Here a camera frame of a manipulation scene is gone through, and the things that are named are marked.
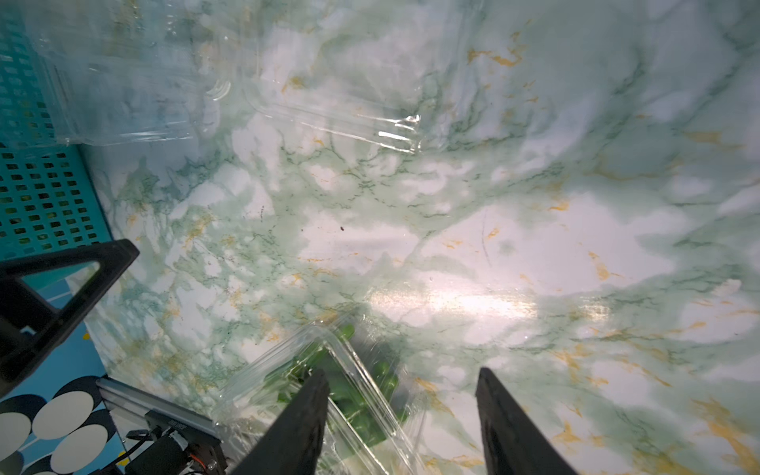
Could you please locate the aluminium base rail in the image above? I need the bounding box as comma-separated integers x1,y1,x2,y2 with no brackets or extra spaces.
96,377,216,435

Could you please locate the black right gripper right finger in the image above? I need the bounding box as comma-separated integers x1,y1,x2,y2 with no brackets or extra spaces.
475,367,576,475

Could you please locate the clear clamshell with peppers back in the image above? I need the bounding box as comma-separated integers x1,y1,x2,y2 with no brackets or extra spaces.
212,308,427,474

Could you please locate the clear clamshell with peppers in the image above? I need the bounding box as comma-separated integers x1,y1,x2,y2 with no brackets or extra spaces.
18,1,234,146
212,308,427,474
236,1,482,154

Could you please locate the clear clamshell with peppers front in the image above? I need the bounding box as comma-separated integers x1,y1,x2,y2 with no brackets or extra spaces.
236,1,482,154

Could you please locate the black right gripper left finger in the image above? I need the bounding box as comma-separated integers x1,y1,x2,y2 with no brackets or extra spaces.
232,369,330,475

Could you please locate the clear clamshell with peppers middle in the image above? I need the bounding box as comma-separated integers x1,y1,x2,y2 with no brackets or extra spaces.
18,1,234,146

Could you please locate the teal plastic basket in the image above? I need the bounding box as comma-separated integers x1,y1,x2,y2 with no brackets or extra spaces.
1,4,112,260

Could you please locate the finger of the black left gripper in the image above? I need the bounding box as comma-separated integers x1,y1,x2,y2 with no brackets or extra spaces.
0,238,141,399

